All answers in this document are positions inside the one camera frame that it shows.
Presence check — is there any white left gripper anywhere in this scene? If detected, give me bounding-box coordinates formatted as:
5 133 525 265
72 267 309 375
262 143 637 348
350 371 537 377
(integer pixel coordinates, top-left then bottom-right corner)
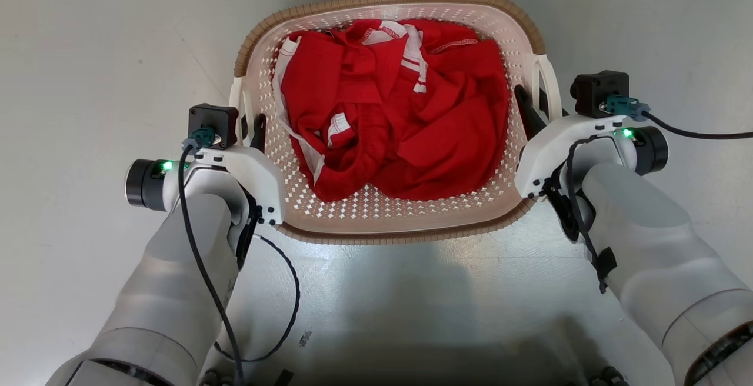
188 114 286 226

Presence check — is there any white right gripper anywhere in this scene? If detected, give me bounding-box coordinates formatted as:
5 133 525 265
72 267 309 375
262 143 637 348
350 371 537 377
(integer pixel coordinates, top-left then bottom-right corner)
514 84 629 199

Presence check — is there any white laundry basket brown rim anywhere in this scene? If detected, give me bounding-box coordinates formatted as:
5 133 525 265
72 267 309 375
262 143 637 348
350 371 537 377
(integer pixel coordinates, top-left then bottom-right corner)
229 0 564 246

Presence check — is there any red garment with white trim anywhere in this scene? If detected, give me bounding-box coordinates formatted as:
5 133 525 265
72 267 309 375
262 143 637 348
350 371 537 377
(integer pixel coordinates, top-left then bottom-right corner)
273 18 511 204

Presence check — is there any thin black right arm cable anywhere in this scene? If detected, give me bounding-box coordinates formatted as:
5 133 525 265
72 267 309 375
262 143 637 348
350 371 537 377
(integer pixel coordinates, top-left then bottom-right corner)
564 135 618 294

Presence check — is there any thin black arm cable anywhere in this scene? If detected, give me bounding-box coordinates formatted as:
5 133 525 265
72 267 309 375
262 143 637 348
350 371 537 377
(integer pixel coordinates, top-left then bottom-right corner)
564 135 618 294
213 232 301 364

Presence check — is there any black right camera cable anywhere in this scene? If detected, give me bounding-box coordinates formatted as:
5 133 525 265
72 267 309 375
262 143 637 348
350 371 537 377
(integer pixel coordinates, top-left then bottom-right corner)
604 95 753 141

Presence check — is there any black camera cable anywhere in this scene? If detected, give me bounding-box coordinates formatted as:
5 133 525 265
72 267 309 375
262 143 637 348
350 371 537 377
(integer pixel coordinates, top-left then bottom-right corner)
177 127 246 386
604 95 753 141

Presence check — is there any black left camera cable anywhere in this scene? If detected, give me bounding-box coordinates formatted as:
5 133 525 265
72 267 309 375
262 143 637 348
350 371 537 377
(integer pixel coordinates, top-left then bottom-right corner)
177 127 246 386

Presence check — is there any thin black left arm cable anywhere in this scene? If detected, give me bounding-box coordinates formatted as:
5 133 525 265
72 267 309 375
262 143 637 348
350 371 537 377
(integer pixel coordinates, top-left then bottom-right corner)
213 232 301 364

